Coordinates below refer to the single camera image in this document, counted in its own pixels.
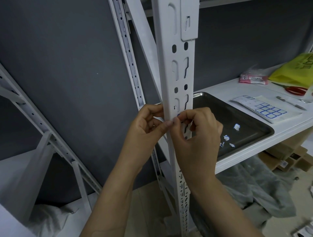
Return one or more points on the pink packet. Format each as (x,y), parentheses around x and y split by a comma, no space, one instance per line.
(254,79)

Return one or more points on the person's left hand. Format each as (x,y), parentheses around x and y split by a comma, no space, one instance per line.
(139,146)

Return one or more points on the white metal shelving rack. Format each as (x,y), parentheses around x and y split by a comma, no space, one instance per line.
(232,89)

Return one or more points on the red scissors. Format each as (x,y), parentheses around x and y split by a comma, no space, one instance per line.
(296,90)

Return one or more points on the yellow-green plastic bag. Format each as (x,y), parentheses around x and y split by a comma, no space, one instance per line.
(293,73)

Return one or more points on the steel tray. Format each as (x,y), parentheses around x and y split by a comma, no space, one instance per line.
(220,110)

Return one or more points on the grey pen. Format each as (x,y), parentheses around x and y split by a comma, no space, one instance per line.
(291,102)

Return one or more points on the white paper pad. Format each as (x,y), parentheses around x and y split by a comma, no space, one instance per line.
(274,101)

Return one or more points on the label scrap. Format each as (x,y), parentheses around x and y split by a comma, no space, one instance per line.
(232,145)
(222,144)
(227,138)

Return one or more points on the person's right forearm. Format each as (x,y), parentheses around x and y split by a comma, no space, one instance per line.
(220,212)

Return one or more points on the person's grey clothing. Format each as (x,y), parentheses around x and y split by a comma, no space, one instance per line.
(256,188)

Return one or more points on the brown cardboard box piece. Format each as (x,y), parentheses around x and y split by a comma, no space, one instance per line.
(281,151)

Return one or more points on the sheet of blue-bordered labels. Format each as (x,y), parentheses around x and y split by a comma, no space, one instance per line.
(244,101)

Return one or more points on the white-grey cloth bundle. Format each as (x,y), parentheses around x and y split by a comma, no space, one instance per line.
(49,217)

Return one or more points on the person's left forearm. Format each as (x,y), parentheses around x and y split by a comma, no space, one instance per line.
(110,202)

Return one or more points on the white perforated shelf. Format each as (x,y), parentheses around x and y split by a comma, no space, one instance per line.
(166,73)

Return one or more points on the person's right hand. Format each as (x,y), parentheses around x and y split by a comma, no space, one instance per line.
(203,151)

